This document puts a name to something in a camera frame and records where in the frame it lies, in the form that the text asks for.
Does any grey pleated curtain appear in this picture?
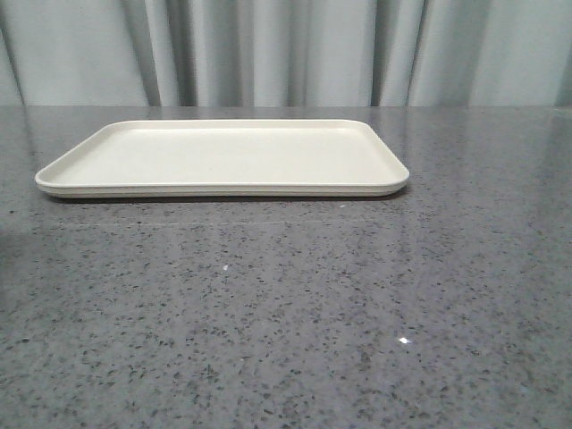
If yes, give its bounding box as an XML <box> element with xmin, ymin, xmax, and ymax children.
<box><xmin>1</xmin><ymin>1</ymin><xmax>571</xmax><ymax>107</ymax></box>

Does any cream rectangular plastic tray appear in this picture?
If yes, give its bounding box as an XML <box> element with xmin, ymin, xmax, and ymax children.
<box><xmin>35</xmin><ymin>119</ymin><xmax>409</xmax><ymax>198</ymax></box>

